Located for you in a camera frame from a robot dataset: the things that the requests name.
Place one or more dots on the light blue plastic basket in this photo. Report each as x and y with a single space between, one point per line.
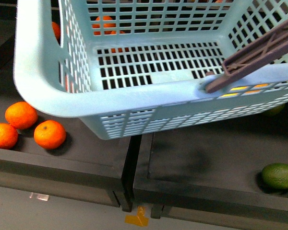
176 48

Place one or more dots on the brown basket handle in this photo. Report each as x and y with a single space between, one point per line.
252 57

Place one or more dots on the orange mandarin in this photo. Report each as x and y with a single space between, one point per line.
21 115
56 30
104 26
8 136
49 134
118 46

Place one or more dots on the dark wooden display stand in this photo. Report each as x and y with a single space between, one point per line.
207 172

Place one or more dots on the yellow floor tape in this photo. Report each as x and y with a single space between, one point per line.
139 219

